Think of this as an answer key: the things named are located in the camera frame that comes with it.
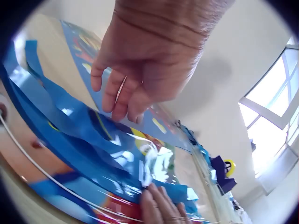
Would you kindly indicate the person's left hand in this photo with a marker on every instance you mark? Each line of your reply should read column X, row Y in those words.
column 151, row 53

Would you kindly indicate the person's right hand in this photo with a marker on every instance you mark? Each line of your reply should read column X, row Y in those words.
column 163, row 207

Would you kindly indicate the person's left little finger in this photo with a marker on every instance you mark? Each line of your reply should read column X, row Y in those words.
column 96, row 77

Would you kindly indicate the person's left ring finger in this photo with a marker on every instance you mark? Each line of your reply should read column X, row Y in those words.
column 111, row 93

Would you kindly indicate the person's left middle finger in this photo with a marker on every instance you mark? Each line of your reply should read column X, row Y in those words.
column 120, row 109

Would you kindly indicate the person's left index finger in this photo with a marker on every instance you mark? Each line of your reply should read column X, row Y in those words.
column 136, row 114

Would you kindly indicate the person's right fingers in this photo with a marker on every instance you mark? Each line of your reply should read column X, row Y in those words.
column 156, row 200

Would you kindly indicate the shiny blue printed foil bag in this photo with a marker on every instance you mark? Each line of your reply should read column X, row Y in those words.
column 98, row 149

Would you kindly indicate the flat blue printed paper bag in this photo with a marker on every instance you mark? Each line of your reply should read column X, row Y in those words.
column 161, row 126

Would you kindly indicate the heap of blue scraps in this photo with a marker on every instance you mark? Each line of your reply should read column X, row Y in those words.
column 189, row 136

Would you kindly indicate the blue paper strip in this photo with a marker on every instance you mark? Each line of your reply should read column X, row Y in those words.
column 32, row 58

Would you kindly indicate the dark blue box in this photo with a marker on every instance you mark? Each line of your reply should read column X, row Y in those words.
column 220, row 166

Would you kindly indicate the yellow tape roll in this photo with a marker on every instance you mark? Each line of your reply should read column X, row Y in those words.
column 230, row 166

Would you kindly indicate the window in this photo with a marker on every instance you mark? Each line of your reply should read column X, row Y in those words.
column 273, row 102

